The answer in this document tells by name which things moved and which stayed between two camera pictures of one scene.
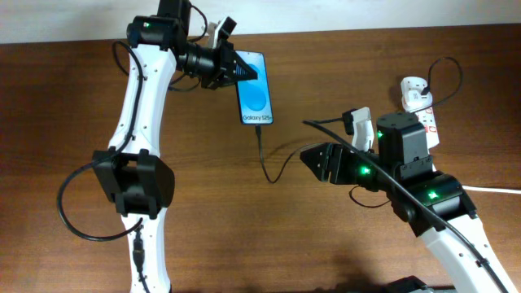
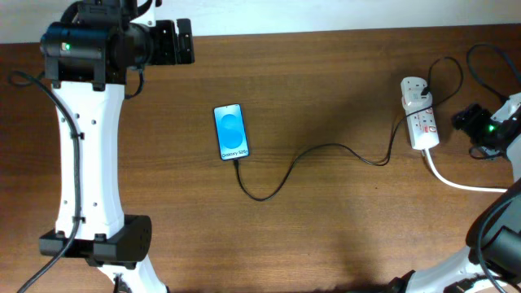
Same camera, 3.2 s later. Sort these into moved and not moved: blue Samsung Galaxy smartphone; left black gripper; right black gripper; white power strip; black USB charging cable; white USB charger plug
Moved: blue Samsung Galaxy smartphone; right black gripper; black USB charging cable; left black gripper
Not moved: white power strip; white USB charger plug
